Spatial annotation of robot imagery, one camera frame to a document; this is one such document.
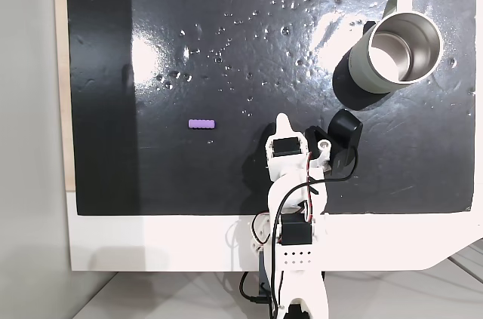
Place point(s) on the purple pen grip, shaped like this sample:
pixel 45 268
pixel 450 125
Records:
pixel 202 123

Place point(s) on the green steel-lined cup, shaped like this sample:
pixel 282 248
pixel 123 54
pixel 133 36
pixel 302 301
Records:
pixel 381 70

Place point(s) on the black glossy mat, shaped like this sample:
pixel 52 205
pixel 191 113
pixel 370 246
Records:
pixel 113 70

